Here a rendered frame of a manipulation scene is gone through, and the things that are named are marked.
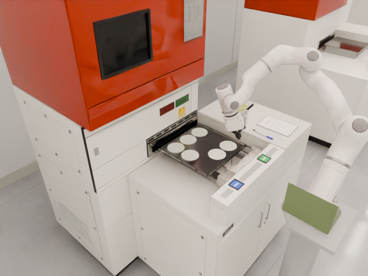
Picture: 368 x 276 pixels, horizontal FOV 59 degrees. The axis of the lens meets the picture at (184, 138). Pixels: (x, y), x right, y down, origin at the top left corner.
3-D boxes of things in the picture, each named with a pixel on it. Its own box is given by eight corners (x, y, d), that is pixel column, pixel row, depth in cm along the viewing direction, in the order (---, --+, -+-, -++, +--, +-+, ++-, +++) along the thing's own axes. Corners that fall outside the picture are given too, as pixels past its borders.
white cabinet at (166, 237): (138, 263, 228) (126, 176, 181) (219, 190, 288) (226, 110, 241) (211, 327, 193) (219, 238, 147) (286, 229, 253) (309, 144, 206)
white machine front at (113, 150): (94, 191, 170) (80, 127, 147) (194, 128, 221) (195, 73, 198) (98, 194, 169) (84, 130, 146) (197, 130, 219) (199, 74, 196)
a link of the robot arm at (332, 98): (351, 146, 149) (344, 151, 164) (376, 133, 147) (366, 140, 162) (294, 59, 163) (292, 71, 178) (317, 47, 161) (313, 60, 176)
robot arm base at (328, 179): (340, 211, 156) (357, 177, 156) (338, 206, 140) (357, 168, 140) (302, 192, 166) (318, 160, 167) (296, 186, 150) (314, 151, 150)
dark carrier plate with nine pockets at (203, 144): (160, 148, 189) (160, 148, 188) (197, 125, 210) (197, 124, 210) (207, 174, 170) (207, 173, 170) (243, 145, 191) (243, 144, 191)
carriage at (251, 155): (216, 184, 170) (216, 180, 168) (252, 153, 193) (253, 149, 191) (228, 191, 166) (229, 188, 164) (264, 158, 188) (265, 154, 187)
